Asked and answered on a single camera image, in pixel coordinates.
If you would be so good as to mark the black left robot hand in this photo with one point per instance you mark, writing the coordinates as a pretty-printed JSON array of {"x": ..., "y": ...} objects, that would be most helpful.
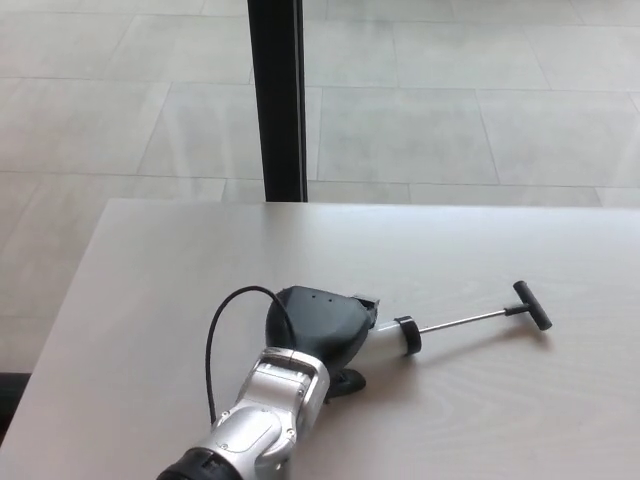
[{"x": 320, "y": 320}]

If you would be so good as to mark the black vertical metal post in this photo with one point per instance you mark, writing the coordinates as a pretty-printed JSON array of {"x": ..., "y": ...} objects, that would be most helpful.
[{"x": 275, "y": 100}]

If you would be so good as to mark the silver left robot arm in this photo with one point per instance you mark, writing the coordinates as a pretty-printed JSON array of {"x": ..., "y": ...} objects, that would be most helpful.
[{"x": 270, "y": 415}]

